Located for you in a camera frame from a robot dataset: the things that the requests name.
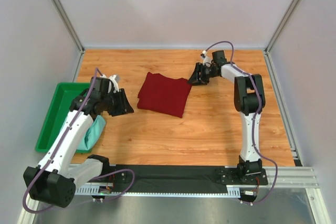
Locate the green plastic tray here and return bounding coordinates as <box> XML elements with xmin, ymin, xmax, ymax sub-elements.
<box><xmin>35</xmin><ymin>82</ymin><xmax>92</xmax><ymax>153</ymax></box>

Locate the light teal t-shirt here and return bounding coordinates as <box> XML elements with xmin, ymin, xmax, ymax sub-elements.
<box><xmin>77</xmin><ymin>115</ymin><xmax>106</xmax><ymax>152</ymax></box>

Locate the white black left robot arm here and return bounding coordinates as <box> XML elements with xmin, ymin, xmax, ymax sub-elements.
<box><xmin>23</xmin><ymin>74</ymin><xmax>134</xmax><ymax>212</ymax></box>

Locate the right aluminium corner post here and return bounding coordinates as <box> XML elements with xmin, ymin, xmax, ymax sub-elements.
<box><xmin>264</xmin><ymin>0</ymin><xmax>301</xmax><ymax>55</ymax></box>

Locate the aluminium corner post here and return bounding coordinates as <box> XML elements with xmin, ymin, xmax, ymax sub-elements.
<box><xmin>51</xmin><ymin>0</ymin><xmax>85</xmax><ymax>54</ymax></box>
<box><xmin>264</xmin><ymin>0</ymin><xmax>301</xmax><ymax>55</ymax></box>

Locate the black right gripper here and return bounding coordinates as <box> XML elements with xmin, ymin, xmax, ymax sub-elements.
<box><xmin>187</xmin><ymin>63</ymin><xmax>218</xmax><ymax>87</ymax></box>

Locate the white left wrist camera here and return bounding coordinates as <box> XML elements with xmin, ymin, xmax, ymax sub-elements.
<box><xmin>100</xmin><ymin>74</ymin><xmax>120</xmax><ymax>93</ymax></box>

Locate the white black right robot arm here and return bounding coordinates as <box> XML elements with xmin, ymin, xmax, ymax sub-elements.
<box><xmin>188</xmin><ymin>50</ymin><xmax>266</xmax><ymax>184</ymax></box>

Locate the dark red t-shirt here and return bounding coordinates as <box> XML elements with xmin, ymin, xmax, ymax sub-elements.
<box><xmin>137</xmin><ymin>72</ymin><xmax>192</xmax><ymax>118</ymax></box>

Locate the slotted white cable duct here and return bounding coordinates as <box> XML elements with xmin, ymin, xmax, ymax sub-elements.
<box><xmin>75</xmin><ymin>186</ymin><xmax>241</xmax><ymax>197</ymax></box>

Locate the aluminium frame rail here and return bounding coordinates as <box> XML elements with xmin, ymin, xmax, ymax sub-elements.
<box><xmin>275</xmin><ymin>166</ymin><xmax>319</xmax><ymax>188</ymax></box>

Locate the left aluminium corner post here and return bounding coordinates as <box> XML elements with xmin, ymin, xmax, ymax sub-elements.
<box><xmin>51</xmin><ymin>0</ymin><xmax>85</xmax><ymax>54</ymax></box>

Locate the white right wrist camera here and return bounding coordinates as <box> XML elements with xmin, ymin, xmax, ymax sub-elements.
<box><xmin>201</xmin><ymin>50</ymin><xmax>211</xmax><ymax>65</ymax></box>

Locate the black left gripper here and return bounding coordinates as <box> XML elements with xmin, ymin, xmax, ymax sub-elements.
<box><xmin>101</xmin><ymin>88</ymin><xmax>134</xmax><ymax>117</ymax></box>

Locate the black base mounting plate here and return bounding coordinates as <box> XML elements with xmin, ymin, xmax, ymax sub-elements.
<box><xmin>105</xmin><ymin>165</ymin><xmax>268</xmax><ymax>194</ymax></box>

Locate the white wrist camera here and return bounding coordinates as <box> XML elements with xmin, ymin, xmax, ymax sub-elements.
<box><xmin>100</xmin><ymin>74</ymin><xmax>120</xmax><ymax>93</ymax></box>
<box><xmin>201</xmin><ymin>50</ymin><xmax>211</xmax><ymax>65</ymax></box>

